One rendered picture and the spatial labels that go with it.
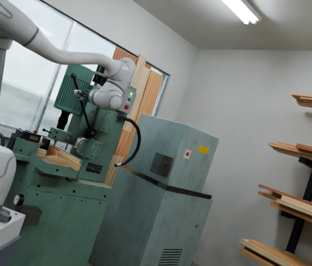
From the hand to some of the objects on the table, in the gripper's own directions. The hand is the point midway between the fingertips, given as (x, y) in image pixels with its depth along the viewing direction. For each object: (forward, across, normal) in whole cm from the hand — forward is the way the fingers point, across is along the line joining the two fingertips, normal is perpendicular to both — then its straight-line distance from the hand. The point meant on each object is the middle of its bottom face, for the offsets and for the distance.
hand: (77, 92), depth 183 cm
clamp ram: (+22, -28, -31) cm, 47 cm away
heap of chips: (-3, -27, -32) cm, 42 cm away
